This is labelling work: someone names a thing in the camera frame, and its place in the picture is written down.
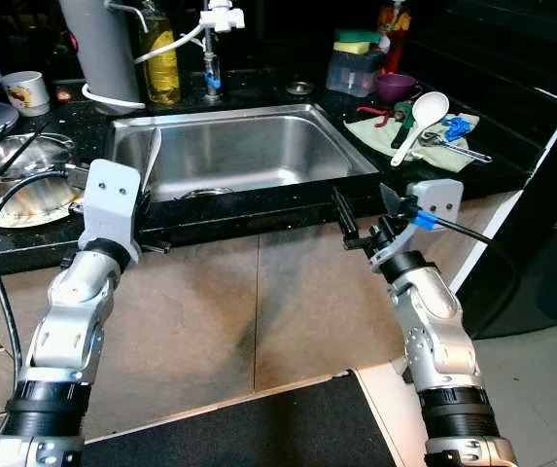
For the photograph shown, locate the yellow oil bottle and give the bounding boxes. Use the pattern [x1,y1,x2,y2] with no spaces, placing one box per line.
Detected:
[137,0,182,106]

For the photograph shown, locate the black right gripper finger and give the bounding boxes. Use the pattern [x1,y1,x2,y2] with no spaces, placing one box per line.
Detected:
[379,183,413,223]
[331,187,365,246]

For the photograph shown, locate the blue plastic clip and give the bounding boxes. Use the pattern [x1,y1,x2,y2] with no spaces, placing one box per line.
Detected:
[443,115,473,139]

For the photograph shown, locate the yellow green sponge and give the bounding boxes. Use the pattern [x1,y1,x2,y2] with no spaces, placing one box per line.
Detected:
[334,29,383,55]

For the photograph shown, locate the red handled pliers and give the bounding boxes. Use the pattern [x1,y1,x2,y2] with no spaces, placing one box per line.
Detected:
[359,105,396,129]

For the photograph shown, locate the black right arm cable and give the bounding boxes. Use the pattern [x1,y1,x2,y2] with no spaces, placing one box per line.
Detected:
[414,212,512,264]

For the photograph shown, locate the small steel pot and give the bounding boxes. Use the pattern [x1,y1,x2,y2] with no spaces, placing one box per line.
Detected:
[0,131,77,220]

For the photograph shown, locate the steel tongs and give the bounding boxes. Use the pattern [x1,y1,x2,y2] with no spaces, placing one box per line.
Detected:
[419,131,493,164]

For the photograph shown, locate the steel tap with blue clip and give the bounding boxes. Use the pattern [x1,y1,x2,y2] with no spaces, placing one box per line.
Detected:
[200,29,226,98]

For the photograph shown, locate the pale green cloth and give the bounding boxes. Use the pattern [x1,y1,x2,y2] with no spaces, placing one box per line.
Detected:
[344,102,481,174]

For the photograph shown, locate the grey cabinet door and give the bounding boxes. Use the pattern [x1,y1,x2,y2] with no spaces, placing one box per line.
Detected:
[0,219,260,429]
[254,190,512,380]

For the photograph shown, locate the stainless steel sink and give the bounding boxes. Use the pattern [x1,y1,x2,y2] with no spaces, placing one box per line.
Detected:
[106,102,381,205]

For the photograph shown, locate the white hose with spray head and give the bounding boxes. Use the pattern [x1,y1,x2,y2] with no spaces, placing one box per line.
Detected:
[82,0,247,108]

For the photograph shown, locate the white printed mug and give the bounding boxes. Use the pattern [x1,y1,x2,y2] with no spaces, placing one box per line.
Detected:
[1,70,51,118]

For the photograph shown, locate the red bottle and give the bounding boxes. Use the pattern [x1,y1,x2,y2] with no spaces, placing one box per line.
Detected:
[377,0,412,77]

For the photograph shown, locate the white rice spoon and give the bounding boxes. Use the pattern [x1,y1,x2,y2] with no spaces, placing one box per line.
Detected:
[390,90,451,168]

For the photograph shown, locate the black cabinet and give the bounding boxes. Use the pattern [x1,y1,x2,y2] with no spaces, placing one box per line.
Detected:
[450,92,557,341]

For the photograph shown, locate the grey cylinder water filter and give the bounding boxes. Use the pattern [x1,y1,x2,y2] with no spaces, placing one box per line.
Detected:
[57,0,143,106]

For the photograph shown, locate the clear plastic container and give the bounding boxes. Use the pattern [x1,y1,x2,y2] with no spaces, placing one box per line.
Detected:
[325,29,386,96]

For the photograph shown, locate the purple cup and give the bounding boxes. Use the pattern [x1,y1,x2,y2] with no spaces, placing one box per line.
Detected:
[373,73,423,106]

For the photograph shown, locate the green handled tool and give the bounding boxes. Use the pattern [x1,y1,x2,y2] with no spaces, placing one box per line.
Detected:
[392,97,417,149]

